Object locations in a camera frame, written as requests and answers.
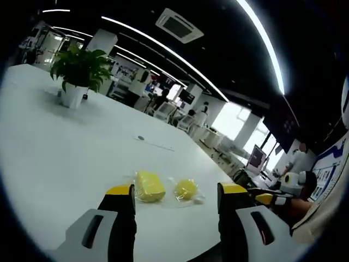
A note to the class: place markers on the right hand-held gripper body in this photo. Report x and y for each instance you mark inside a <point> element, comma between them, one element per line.
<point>293,180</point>

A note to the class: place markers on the yellow rectangular silicone block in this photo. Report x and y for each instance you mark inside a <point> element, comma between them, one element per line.
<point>150,187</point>

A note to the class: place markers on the computer monitor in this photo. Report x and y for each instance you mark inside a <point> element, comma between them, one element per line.
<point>255,159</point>

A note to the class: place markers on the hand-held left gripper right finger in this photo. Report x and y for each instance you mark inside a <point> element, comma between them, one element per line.
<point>237,218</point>

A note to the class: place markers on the green potted plant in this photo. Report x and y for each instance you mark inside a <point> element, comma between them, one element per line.
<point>81,65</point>

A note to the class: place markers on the grey round table grommet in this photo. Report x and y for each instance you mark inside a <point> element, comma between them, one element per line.
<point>140,137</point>

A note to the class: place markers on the person's right hand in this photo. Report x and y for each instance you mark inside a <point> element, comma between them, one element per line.
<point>301,208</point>

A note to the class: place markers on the white plant pot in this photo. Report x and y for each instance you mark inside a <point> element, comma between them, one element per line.
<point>72,95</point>

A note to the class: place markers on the blue and white wall poster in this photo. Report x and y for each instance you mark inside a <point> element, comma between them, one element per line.
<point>328,169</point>

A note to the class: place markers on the ceiling air conditioner vent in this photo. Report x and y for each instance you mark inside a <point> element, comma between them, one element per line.
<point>179,26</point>

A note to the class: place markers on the yellow round silicone block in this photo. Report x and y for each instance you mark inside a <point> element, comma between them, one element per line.
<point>186,189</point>

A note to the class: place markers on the white worn device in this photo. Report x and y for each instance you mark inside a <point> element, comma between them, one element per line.
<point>345,101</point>

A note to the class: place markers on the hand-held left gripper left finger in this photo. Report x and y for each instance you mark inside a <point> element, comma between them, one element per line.
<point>109,218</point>

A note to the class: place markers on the long ceiling light strip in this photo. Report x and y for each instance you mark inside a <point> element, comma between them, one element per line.
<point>265,43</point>
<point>163,56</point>

